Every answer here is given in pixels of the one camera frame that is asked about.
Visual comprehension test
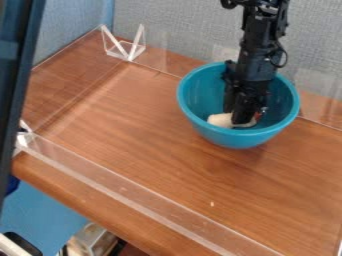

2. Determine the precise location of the blue clamp object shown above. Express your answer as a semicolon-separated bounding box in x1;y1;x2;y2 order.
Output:
6;176;20;195

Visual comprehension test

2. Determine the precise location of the clear acrylic barrier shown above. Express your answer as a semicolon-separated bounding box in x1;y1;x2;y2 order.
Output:
100;23;342;130
22;133;283;256

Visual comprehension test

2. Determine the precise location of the white brown toy mushroom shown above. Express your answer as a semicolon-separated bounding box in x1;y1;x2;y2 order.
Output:
207;113;262;129

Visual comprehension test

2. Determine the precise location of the blue plastic bowl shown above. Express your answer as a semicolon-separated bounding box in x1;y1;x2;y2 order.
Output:
175;61;302;150

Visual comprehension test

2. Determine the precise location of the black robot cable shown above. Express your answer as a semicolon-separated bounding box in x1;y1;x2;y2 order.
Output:
267;38;289;69

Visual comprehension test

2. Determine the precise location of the black white device corner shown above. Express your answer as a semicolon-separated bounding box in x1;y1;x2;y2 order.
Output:
0;232;43;256

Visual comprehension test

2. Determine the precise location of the white box under table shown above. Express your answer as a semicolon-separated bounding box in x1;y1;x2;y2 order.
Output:
67;223;118;256

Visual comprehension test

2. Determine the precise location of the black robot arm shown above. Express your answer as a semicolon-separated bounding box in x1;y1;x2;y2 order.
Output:
221;0;290;127

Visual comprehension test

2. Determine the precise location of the dark blue foreground post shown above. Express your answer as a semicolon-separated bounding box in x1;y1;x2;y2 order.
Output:
0;0;47;213

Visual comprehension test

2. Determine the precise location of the clear acrylic front barrier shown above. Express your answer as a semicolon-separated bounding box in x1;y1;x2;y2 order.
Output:
22;133;283;256

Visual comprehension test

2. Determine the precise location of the clear acrylic corner bracket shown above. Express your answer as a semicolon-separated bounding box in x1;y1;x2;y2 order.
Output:
100;25;146;62

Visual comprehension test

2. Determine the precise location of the clear acrylic back barrier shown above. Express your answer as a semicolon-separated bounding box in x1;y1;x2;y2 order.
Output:
100;23;342;130

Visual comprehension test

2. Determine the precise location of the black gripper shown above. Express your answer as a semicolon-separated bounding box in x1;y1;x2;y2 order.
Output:
222;38;283;124

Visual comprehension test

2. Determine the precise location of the clear acrylic left bracket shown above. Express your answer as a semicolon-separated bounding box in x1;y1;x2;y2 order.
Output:
12;120;35;156

